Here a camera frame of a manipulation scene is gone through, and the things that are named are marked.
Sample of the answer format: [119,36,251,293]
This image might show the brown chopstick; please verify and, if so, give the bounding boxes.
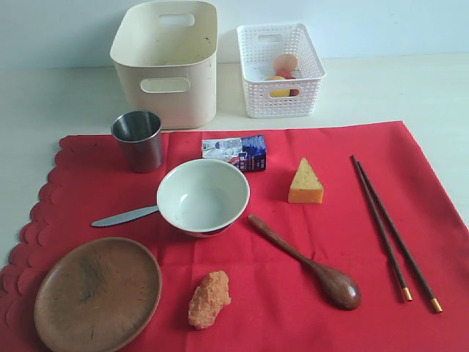
[351,155,413,301]
[359,161,443,313]

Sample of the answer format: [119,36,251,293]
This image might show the white ceramic bowl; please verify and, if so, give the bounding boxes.
[156,158,251,238]

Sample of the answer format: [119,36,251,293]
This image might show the brown wooden plate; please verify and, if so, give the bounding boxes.
[34,237,162,351]

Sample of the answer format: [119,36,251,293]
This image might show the brown egg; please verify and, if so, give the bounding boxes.
[273,54,298,72]

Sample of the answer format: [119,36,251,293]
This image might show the red sausage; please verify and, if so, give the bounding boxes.
[276,69,299,97]

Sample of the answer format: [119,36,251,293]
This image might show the white perforated plastic basket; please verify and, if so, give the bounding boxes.
[237,23,325,118]

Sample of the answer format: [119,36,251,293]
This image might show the red scalloped cloth mat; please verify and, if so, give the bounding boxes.
[1,122,468,351]

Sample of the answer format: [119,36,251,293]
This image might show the yellow cheese wedge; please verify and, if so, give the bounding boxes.
[287,158,324,204]

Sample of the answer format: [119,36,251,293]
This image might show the right brown chopstick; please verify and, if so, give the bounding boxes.
[359,161,443,313]

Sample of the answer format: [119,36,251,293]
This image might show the orange fried chicken piece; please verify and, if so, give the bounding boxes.
[188,271,232,329]

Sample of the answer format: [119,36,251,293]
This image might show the left brown chopstick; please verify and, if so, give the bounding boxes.
[351,155,413,301]

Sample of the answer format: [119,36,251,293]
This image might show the stainless steel cup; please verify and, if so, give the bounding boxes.
[111,110,164,173]

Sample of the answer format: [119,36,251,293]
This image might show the dark wooden spoon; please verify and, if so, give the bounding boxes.
[248,214,362,311]

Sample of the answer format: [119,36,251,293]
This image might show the silver butter knife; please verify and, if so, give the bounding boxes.
[91,205,159,227]

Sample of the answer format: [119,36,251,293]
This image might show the cream plastic tub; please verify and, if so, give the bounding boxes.
[110,1,218,129]

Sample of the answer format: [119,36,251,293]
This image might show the yellow lemon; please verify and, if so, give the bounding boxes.
[268,76,290,98]

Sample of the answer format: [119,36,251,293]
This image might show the blue white milk carton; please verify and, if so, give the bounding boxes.
[202,135,267,172]

